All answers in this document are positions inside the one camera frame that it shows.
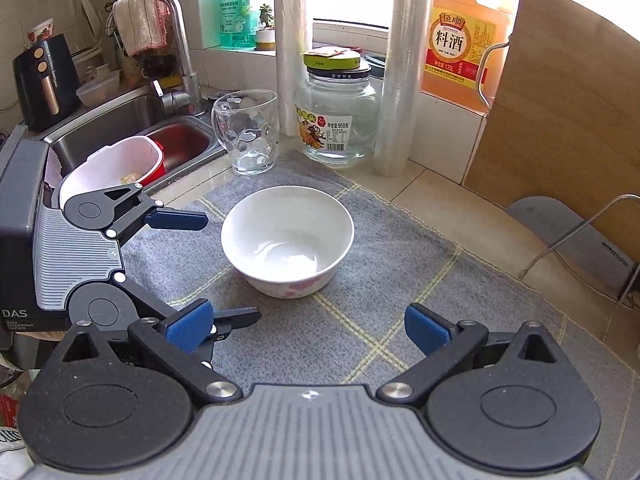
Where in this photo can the orange cooking wine jug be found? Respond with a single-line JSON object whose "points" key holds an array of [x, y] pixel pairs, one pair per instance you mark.
{"points": [[459, 33]]}

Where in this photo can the steel kitchen faucet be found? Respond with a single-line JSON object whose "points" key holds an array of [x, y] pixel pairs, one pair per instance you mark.
{"points": [[189, 99]]}

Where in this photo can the clear glass mug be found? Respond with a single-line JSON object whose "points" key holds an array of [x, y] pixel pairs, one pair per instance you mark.
{"points": [[246, 126]]}

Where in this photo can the white bowl with pink flowers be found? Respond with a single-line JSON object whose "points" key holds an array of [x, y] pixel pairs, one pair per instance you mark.
{"points": [[287, 241]]}

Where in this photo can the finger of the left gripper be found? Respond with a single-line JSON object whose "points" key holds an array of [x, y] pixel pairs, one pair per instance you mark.
{"points": [[120, 212], [114, 305]]}

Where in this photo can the small potted succulent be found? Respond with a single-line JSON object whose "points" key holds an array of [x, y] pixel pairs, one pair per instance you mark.
{"points": [[265, 36]]}

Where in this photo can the stainless steel sink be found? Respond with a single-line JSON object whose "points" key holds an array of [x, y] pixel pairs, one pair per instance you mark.
{"points": [[189, 141]]}

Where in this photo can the bamboo cutting board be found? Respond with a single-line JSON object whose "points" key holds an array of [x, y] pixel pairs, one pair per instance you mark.
{"points": [[565, 119]]}

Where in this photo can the grey checked dish mat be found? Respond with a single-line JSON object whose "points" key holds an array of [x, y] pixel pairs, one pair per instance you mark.
{"points": [[352, 330]]}

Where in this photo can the glass jar with green lid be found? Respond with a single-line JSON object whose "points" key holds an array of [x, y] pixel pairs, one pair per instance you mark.
{"points": [[336, 107]]}

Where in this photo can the green dish soap bottle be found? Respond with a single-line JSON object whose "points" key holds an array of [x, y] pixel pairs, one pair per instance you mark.
{"points": [[237, 21]]}

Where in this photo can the black air fryer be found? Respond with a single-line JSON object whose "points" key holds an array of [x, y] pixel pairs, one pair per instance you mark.
{"points": [[46, 83]]}

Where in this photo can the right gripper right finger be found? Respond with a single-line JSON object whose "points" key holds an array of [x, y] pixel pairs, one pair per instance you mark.
{"points": [[448, 349]]}

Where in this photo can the pink striped dish cloth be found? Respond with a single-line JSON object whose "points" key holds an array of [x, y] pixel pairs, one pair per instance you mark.
{"points": [[141, 24]]}

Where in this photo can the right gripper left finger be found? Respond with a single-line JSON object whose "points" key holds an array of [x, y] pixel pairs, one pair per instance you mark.
{"points": [[170, 347]]}

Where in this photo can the plastic wrap roll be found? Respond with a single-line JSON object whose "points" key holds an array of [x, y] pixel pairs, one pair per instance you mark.
{"points": [[405, 59], [293, 38]]}

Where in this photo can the santoku kitchen knife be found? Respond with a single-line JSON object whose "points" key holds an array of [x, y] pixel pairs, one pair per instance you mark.
{"points": [[575, 239]]}

